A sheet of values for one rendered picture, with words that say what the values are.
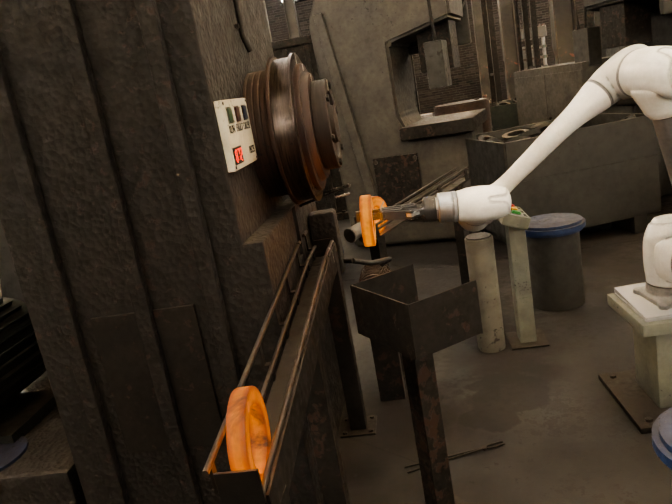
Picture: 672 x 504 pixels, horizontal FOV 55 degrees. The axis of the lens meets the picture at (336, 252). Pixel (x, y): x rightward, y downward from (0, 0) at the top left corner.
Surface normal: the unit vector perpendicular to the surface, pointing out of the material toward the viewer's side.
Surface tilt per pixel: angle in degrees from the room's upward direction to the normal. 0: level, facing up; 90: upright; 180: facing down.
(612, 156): 90
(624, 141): 90
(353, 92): 90
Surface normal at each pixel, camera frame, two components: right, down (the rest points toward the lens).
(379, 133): -0.33, 0.29
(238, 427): -0.15, -0.46
